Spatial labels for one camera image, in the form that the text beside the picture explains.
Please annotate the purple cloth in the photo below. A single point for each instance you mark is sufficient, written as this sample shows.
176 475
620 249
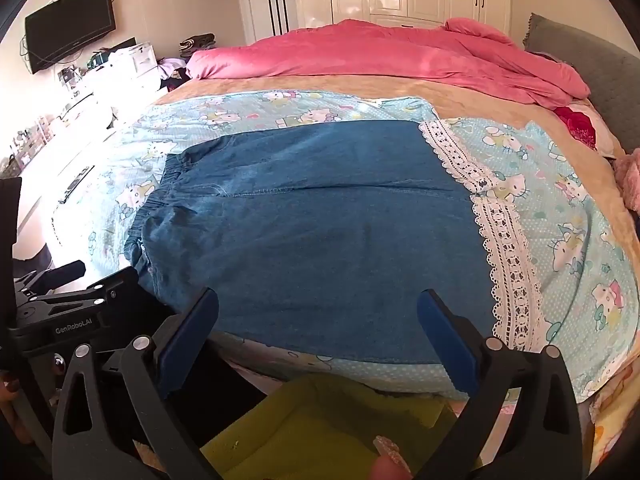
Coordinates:
172 66

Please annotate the folded dark clothes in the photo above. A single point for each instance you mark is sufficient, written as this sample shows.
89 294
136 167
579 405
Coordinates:
197 44

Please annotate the person's left hand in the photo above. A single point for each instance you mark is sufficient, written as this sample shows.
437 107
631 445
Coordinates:
11 400

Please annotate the pink plush toy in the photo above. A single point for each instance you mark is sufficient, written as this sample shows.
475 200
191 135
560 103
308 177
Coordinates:
629 175

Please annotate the clear cosmetic organizer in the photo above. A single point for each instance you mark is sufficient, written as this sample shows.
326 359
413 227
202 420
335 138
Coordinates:
32 142

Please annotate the black remote control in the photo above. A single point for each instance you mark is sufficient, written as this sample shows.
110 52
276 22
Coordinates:
76 185

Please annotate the light blue cartoon printed blanket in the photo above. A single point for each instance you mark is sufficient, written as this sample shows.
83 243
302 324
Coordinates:
575 210

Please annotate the pink duvet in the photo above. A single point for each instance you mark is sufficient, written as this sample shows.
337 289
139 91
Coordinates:
380 52

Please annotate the person's right hand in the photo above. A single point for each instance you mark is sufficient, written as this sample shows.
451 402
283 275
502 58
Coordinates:
387 465

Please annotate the grey padded headboard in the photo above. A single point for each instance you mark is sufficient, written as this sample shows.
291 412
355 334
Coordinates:
600 75

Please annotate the white desk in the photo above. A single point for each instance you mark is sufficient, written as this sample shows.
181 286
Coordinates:
75 125

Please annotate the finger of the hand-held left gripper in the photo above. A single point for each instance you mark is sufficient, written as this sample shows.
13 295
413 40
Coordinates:
60 275
110 292

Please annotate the orange floral bed sheet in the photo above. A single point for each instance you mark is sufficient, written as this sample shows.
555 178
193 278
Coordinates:
612 410

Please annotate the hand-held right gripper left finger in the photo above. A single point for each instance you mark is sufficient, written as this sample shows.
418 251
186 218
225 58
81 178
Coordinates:
192 330

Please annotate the white drawer box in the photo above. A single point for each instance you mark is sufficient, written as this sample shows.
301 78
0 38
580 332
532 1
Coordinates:
137 60

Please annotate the yellow-green garment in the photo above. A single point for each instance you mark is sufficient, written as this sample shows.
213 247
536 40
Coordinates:
310 435

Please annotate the blue denim pants lace trim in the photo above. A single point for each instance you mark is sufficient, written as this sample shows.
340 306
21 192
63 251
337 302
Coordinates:
310 240

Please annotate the black wall television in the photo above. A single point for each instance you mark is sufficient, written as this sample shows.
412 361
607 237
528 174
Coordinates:
70 27

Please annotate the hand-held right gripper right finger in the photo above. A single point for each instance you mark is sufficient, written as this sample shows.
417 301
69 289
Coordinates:
447 340

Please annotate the red floral cloth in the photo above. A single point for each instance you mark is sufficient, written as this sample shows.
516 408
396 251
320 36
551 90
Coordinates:
577 125

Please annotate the tan bed sheet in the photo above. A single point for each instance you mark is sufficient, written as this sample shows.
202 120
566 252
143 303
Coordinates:
500 97

